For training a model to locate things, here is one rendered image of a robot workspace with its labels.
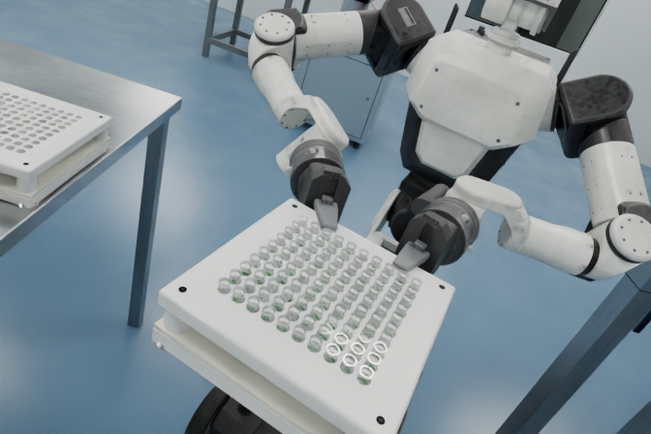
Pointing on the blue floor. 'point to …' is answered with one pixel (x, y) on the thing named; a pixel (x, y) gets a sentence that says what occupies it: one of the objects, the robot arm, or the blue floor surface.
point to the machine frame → (584, 352)
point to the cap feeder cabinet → (346, 91)
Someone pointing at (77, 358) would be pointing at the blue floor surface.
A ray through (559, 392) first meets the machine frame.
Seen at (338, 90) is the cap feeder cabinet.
